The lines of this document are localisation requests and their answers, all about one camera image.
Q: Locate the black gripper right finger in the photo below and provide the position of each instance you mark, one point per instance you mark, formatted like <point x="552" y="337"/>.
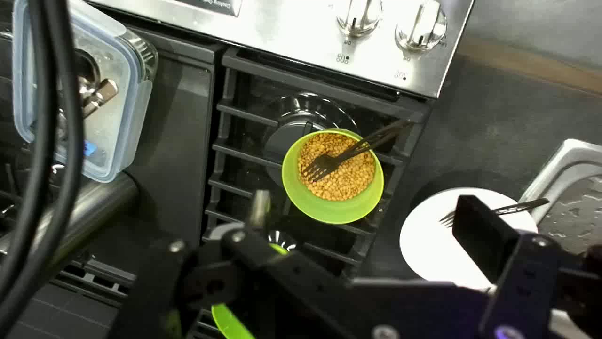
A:
<point x="528" y="283"/>

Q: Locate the clear plastic food container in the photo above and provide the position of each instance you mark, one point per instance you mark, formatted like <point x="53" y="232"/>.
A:
<point x="119" y="125"/>

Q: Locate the small green bowl with grains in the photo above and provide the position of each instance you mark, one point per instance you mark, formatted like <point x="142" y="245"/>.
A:
<point x="313" y="200"/>

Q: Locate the white round plate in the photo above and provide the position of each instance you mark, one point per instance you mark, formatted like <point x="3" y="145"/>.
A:
<point x="426" y="245"/>

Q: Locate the black round gas burner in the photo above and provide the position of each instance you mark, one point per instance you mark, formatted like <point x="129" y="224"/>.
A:
<point x="283" y="125"/>

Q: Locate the black cast iron grate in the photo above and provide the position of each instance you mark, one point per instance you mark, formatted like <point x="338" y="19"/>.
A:
<point x="245" y="113"/>

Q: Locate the silver stove knob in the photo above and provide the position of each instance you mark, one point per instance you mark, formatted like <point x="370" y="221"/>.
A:
<point x="358" y="15"/>
<point x="420" y="25"/>

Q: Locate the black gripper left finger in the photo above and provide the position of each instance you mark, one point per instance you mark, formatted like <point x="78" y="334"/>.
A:
<point x="189" y="294"/>

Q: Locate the stainless steel sink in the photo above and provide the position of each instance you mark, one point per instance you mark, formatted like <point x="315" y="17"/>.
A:
<point x="576" y="208"/>

